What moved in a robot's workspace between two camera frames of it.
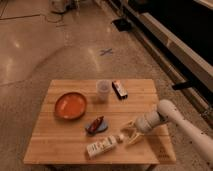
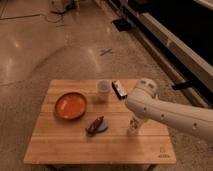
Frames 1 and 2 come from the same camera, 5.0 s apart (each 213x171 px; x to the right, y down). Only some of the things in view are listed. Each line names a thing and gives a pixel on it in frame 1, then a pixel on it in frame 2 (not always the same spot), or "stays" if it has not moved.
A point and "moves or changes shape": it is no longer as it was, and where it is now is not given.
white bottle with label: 104,145 moves or changes shape
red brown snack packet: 92,127 stays
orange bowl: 70,106 stays
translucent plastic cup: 103,89 stays
